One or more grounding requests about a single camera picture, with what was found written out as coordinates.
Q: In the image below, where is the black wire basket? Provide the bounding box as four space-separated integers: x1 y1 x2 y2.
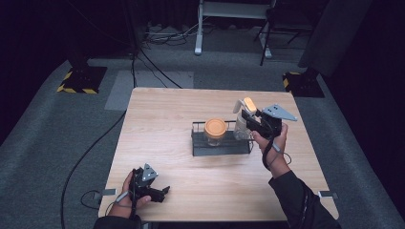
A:
190 119 258 157

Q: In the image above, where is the grey tape strip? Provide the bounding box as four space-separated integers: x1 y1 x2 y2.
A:
317 190 339 200
94 188 117 201

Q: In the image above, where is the bundle of floor cables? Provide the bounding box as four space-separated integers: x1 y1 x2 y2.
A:
142 21 204 48

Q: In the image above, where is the white desk frame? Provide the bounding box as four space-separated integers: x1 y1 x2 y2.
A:
194 0 277 60

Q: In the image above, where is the grey floor mat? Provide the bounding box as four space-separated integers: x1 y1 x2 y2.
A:
104 70 195 112

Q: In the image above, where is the glass jar with orange lid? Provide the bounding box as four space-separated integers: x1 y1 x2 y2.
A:
203 117 228 147

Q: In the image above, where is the person's left hand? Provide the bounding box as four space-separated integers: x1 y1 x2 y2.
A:
108 171 153 219

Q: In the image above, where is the black stand base striped edge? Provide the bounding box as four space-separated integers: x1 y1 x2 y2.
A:
282 67 326 98
56 56 108 94

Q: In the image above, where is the right hand-held gripper cable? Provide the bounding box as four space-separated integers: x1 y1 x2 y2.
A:
261 138 292 172

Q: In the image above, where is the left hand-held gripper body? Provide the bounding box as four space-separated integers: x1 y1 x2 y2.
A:
129 162 160 203

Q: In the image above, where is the hand-held gripper cable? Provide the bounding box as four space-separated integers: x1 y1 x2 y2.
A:
104 190 139 221
261 138 292 172

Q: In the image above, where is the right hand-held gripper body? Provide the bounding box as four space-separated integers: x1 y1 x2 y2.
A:
251 103 299 141

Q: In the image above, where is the grey curtain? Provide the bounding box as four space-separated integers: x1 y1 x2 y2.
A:
297 0 373 77

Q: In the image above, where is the person's right hand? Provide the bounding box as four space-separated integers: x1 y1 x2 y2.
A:
252 122 292 179

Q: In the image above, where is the left hand-held gripper cable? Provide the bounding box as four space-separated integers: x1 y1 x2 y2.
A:
104 190 139 221

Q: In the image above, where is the long black floor cable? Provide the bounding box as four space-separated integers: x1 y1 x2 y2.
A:
59 51 138 229

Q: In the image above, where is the black metal stand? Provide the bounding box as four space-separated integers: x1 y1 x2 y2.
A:
253 6 314 67

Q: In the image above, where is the glass dispenser bottle orange lid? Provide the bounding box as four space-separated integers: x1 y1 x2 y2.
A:
232 96 258 141

